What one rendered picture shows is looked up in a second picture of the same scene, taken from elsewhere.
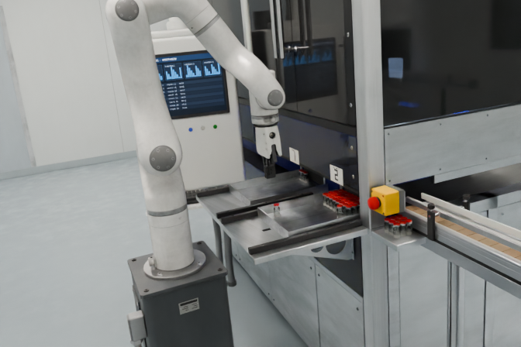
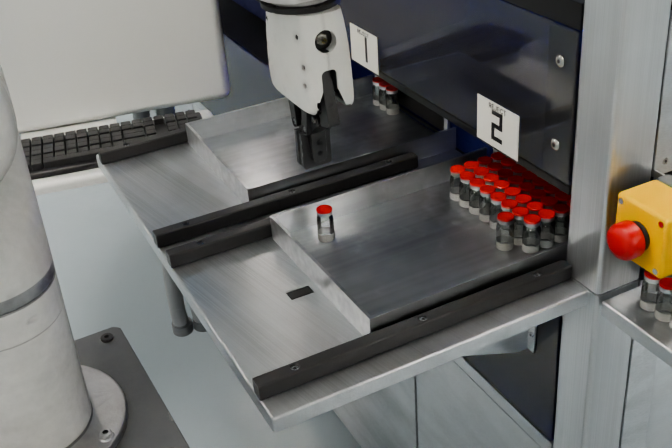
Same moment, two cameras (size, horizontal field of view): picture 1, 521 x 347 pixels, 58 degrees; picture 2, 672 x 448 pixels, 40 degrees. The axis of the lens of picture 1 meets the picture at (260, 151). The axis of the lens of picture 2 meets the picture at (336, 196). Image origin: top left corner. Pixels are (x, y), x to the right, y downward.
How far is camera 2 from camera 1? 0.59 m
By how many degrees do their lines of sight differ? 16
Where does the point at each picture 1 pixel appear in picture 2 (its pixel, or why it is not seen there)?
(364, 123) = not seen: outside the picture
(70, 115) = not seen: outside the picture
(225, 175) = (176, 81)
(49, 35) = not seen: outside the picture
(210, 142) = not seen: outside the picture
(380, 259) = (612, 365)
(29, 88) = not seen: outside the picture
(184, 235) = (50, 364)
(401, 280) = (656, 402)
